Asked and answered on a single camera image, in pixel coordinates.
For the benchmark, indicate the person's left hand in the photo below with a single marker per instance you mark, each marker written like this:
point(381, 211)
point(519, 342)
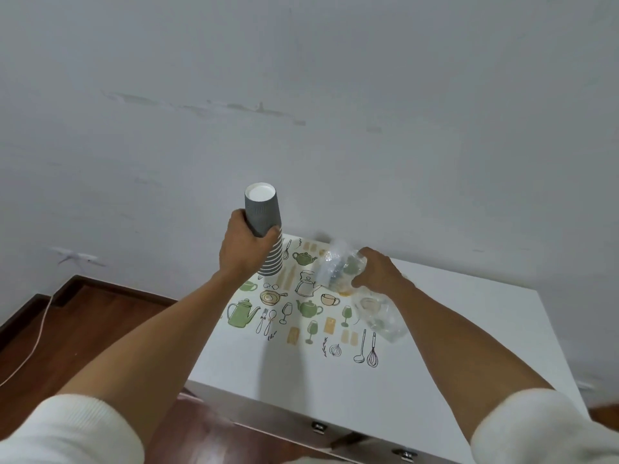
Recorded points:
point(242, 256)

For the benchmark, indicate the person's right hand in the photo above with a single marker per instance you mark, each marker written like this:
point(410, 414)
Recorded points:
point(384, 275)

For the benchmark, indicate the clear plastic sleeve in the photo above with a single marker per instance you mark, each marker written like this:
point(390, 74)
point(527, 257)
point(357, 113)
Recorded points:
point(338, 265)

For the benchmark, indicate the stack of grey paper cups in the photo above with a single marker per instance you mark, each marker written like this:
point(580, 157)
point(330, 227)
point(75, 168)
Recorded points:
point(263, 207)

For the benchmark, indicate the person's right forearm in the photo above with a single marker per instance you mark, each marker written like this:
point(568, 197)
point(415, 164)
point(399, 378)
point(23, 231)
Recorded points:
point(459, 352)

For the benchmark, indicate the person's left forearm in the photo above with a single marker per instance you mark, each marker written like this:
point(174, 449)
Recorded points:
point(145, 357)

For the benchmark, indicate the white cabinet with printed top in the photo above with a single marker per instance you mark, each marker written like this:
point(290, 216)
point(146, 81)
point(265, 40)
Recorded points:
point(425, 381)

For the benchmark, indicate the white right sleeve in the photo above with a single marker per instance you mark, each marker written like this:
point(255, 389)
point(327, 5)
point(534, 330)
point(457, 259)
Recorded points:
point(546, 430)

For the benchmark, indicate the white sleeve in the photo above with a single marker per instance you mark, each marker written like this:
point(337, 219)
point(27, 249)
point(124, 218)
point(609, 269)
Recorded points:
point(546, 430)
point(72, 430)

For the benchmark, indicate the white left sleeve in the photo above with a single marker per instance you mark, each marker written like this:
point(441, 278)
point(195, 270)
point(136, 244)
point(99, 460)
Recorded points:
point(72, 430)

